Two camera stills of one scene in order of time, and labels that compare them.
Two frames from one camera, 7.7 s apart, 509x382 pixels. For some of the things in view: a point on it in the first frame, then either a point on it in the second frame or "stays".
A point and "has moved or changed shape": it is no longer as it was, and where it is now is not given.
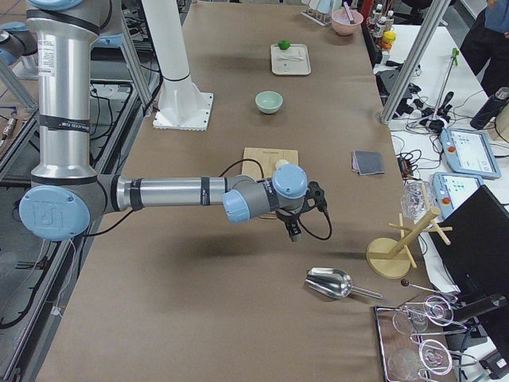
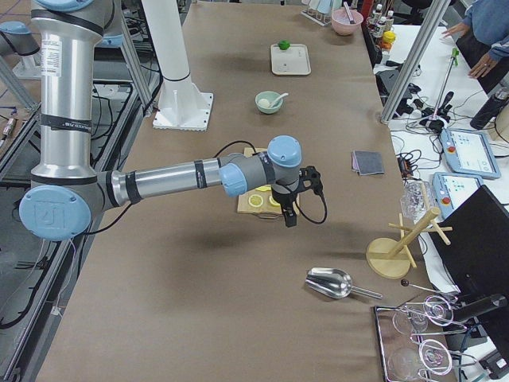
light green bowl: x=268 y=102 stays
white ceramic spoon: x=298 y=59 to x=273 y=103
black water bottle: x=490 y=108 stays
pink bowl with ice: x=341 y=22 stays
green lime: x=284 y=44 stays
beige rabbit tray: x=295 y=60 stays
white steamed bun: x=281 y=162 has moved or changed shape
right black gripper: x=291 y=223 to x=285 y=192
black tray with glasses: x=415 y=340 stays
